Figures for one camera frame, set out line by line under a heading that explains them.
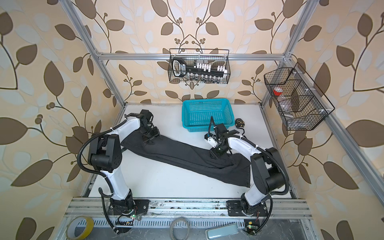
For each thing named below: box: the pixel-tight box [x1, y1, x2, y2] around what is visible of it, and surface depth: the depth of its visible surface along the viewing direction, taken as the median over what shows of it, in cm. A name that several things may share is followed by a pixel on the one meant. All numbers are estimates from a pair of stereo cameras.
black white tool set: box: [171, 57, 228, 78], surface depth 84 cm
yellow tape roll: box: [66, 216, 95, 240], surface depth 70 cm
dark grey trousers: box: [120, 131, 252, 188], surface depth 91 cm
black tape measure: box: [235, 118, 245, 127], surface depth 107 cm
